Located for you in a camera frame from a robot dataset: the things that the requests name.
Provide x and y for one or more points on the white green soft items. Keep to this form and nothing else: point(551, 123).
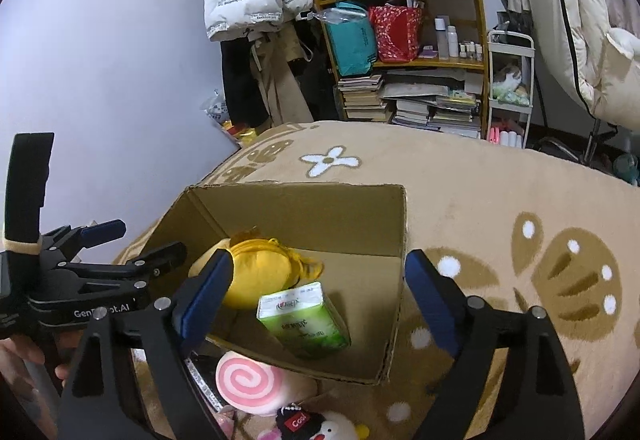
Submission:
point(510, 83)

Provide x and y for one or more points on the brown cardboard box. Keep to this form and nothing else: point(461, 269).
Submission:
point(300, 220)

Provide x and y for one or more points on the green tissue pack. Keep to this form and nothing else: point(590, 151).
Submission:
point(300, 325)

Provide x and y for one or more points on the red patterned bag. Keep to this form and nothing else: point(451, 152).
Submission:
point(395, 35)

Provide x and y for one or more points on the colourful packets pile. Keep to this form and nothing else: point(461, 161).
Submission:
point(225, 118)

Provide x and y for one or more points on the white trolley cart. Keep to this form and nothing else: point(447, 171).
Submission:
point(510, 36)

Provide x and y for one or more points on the tall white bottle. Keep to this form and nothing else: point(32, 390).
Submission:
point(440, 40)

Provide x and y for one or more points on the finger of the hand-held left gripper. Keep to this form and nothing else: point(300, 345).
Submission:
point(160, 256)
point(102, 230)

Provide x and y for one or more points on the row of small cosmetic bottles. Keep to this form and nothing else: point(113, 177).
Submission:
point(471, 51)

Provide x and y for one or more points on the pink swirl roll plush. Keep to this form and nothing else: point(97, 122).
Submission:
point(245, 380)

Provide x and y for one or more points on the beige printed blanket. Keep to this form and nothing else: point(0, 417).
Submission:
point(500, 200)

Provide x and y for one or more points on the yellow plush toy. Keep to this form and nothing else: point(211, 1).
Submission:
point(260, 270)

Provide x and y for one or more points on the black hanging garment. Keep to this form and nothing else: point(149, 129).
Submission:
point(242, 80)

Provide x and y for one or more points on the wooden shelf unit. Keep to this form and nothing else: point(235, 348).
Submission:
point(430, 64)

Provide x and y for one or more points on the teal round object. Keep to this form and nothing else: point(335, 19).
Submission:
point(627, 168)

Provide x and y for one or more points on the stack of books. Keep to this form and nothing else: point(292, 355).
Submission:
point(360, 95)

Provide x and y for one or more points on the beige coat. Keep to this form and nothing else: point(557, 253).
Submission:
point(285, 85)

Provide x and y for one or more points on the person's left hand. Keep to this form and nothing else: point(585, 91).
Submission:
point(17, 354)

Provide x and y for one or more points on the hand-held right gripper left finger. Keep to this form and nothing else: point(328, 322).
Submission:
point(205, 302)

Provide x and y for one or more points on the teal bag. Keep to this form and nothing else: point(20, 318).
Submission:
point(350, 43)

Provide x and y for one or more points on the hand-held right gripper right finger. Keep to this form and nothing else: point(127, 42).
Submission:
point(432, 302)

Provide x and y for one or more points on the white plush with black cap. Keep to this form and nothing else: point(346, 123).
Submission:
point(335, 430)

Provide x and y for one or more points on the small pink plush toy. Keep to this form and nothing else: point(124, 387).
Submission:
point(267, 434)

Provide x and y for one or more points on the dark metal stand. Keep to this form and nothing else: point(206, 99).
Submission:
point(595, 140)

